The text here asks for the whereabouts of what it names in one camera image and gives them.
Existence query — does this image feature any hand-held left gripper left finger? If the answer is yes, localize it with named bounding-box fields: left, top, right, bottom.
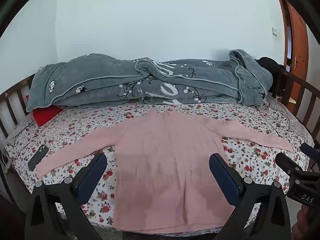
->
left=25, top=152, right=108, bottom=240

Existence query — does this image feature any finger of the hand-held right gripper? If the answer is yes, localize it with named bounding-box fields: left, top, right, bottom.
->
left=275, top=152, right=304, bottom=180
left=300, top=142, right=320, bottom=161

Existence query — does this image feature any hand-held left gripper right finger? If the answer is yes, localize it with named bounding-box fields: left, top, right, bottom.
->
left=209, top=153, right=293, bottom=240

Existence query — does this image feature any pink knit sweater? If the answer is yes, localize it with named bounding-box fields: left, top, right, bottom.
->
left=36, top=110, right=293, bottom=233

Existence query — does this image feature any person's right hand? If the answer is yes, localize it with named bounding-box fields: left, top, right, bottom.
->
left=293, top=208, right=316, bottom=240

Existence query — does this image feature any floral bed sheet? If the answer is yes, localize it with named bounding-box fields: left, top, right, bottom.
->
left=5, top=96, right=314, bottom=230

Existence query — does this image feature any black phone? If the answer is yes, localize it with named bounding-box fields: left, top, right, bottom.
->
left=27, top=145, right=49, bottom=171

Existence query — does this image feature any red cloth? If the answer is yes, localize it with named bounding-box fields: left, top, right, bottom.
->
left=32, top=105, right=63, bottom=127

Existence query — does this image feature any grey printed blanket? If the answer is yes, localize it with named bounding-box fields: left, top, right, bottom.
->
left=26, top=49, right=273, bottom=112

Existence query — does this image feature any black cloth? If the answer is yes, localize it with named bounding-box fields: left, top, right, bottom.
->
left=256, top=57, right=287, bottom=80

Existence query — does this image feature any brown wooden door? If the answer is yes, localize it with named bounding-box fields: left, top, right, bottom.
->
left=277, top=0, right=309, bottom=80

